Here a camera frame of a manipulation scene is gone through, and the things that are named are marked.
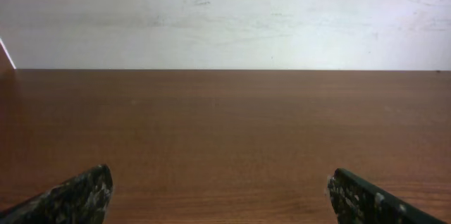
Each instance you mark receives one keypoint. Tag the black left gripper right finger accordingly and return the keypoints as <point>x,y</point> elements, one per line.
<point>355,200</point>

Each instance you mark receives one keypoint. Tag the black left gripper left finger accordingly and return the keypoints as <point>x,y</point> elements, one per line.
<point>83,198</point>

